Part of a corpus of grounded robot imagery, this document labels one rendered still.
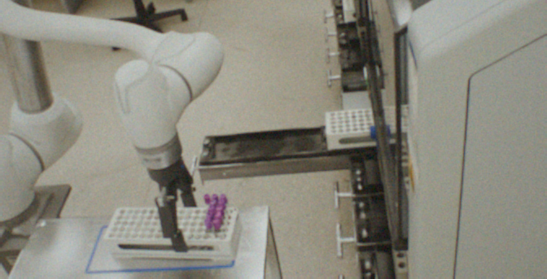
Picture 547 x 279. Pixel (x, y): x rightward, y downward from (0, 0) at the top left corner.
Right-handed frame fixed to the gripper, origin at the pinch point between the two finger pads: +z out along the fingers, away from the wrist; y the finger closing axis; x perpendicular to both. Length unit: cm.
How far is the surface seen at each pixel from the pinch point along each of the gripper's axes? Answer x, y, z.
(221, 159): 1.1, -29.3, 5.7
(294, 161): 20.4, -29.9, 7.3
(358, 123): 37, -37, 1
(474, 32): 54, 25, -59
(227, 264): 9.8, 6.2, 5.4
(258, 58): -32, -222, 87
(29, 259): -39.1, 6.2, 5.5
